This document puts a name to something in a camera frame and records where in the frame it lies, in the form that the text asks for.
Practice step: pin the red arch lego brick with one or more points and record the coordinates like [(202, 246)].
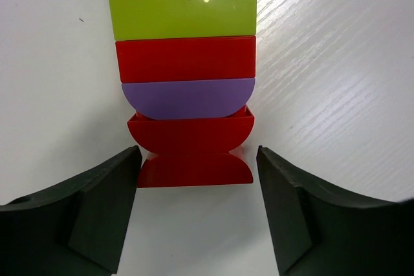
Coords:
[(193, 152)]

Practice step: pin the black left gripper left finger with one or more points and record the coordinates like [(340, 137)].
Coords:
[(76, 227)]

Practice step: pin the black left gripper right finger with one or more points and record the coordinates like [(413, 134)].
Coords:
[(318, 228)]

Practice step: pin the multicolour lego tower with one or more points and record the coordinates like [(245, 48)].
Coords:
[(185, 59)]

